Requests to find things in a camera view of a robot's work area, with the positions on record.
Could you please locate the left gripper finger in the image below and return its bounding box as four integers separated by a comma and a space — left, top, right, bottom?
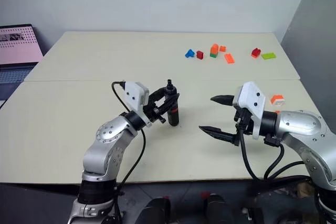
156, 92, 181, 114
148, 87, 169, 102

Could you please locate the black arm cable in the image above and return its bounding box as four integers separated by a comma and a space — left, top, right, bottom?
111, 80, 147, 221
235, 125, 313, 183

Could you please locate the orange and white toy block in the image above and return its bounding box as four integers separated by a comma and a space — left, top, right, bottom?
270, 94, 286, 108

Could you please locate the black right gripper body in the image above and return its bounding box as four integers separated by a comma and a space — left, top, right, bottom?
233, 105, 254, 137

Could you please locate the open laptop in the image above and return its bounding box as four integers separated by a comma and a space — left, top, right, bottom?
0, 24, 44, 102

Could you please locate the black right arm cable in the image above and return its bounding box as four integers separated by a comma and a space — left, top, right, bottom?
235, 125, 313, 183

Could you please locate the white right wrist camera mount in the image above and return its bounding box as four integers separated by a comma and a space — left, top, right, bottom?
233, 81, 267, 141

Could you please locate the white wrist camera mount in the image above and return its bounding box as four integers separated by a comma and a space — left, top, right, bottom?
123, 81, 153, 127
233, 81, 267, 141

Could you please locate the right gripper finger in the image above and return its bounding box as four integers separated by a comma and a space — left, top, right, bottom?
210, 93, 236, 108
198, 125, 240, 147

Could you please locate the dark rounded shape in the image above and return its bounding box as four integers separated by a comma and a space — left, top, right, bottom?
201, 191, 236, 224

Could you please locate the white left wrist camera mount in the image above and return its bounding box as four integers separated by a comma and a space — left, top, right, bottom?
123, 81, 153, 127

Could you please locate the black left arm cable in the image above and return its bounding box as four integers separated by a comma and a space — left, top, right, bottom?
111, 80, 147, 221

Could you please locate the flat green toy block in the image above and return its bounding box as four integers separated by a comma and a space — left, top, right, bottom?
260, 52, 277, 61

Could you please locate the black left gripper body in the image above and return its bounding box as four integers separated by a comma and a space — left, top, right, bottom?
143, 97, 167, 125

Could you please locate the black electric screwdriver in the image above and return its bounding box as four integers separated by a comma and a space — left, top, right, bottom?
165, 79, 181, 127

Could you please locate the orange and green block stack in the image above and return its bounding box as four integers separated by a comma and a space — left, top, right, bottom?
209, 43, 220, 59

